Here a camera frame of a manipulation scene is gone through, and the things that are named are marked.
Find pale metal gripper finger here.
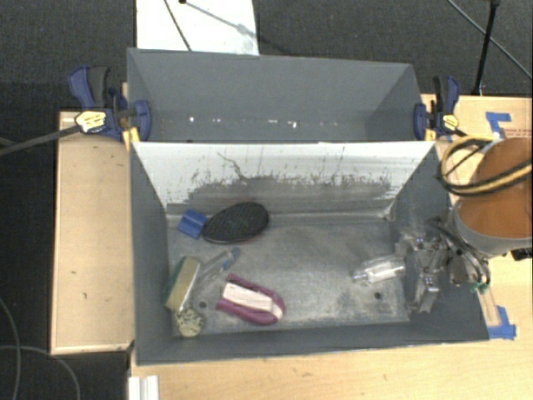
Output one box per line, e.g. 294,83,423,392
408,276,441,315

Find grey metal bin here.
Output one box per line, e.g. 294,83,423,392
126,47,491,367

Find purple and white pliers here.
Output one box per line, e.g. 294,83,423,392
215,272,286,327

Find black oval mesh disc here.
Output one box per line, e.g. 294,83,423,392
201,202,271,245

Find clear plastic bottle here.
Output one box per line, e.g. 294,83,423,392
182,246,242,308

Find speckled beige ball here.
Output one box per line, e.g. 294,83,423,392
173,306,207,338

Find small blue block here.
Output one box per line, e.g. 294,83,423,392
177,208,207,239

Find green and yellow sponge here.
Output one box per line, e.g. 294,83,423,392
162,256,202,313

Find pale wood board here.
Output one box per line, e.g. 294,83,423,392
49,109,137,356

